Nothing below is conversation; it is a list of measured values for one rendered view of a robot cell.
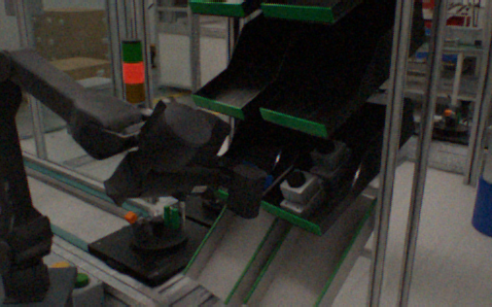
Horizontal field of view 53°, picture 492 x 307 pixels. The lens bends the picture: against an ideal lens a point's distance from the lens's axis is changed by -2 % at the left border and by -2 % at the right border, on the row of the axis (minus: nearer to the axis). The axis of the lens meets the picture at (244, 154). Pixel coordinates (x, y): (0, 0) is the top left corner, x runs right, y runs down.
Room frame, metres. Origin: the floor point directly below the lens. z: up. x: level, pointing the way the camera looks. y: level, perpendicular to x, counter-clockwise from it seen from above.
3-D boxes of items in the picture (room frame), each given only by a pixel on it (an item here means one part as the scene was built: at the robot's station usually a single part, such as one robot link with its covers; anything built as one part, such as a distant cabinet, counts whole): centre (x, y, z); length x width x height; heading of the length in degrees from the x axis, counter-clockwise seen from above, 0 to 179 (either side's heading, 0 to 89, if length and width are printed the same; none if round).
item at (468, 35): (5.92, -2.56, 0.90); 0.40 x 0.31 x 0.17; 53
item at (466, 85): (5.77, -2.52, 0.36); 0.60 x 0.40 x 0.15; 55
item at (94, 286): (0.92, 0.40, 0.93); 0.21 x 0.07 x 0.06; 52
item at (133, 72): (1.25, 0.28, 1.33); 0.05 x 0.05 x 0.05
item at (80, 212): (1.24, 0.43, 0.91); 0.84 x 0.28 x 0.10; 52
